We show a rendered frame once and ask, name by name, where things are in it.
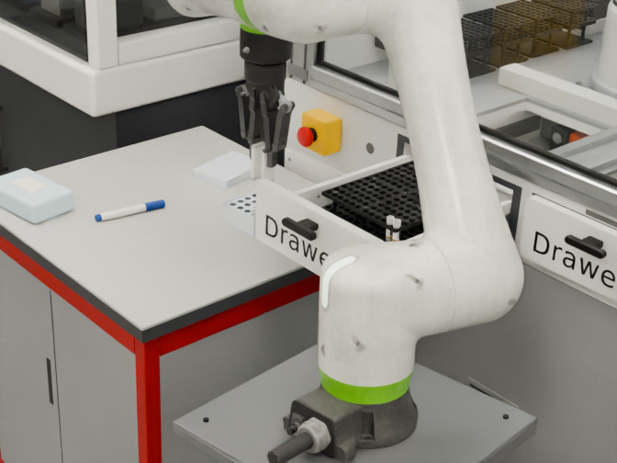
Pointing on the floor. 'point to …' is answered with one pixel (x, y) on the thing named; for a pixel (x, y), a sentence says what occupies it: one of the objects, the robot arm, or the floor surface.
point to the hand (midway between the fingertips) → (263, 163)
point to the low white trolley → (140, 307)
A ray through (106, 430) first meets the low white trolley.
